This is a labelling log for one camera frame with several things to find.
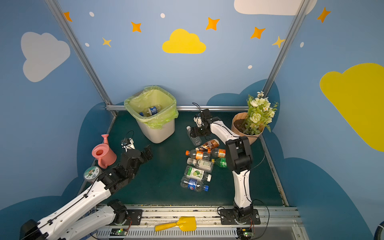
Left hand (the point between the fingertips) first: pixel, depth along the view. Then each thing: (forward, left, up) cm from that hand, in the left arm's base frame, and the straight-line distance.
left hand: (146, 149), depth 78 cm
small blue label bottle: (+33, +2, -2) cm, 33 cm away
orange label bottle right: (+6, -43, -14) cm, 46 cm away
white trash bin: (+16, -1, -9) cm, 18 cm away
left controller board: (-35, +10, -19) cm, 41 cm away
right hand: (+20, -27, -10) cm, 35 cm away
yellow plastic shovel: (-31, -22, -18) cm, 42 cm away
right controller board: (-35, -51, -20) cm, 65 cm away
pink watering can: (0, +25, -8) cm, 26 cm away
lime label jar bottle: (-6, -28, -15) cm, 32 cm away
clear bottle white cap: (+15, -27, -14) cm, 34 cm away
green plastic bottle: (0, -43, -15) cm, 45 cm away
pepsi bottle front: (-14, -26, -14) cm, 32 cm away
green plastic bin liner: (+37, +4, -2) cm, 38 cm away
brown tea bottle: (+13, -37, -14) cm, 42 cm away
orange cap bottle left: (+5, -29, -15) cm, 33 cm away
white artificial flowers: (+19, -63, +9) cm, 67 cm away
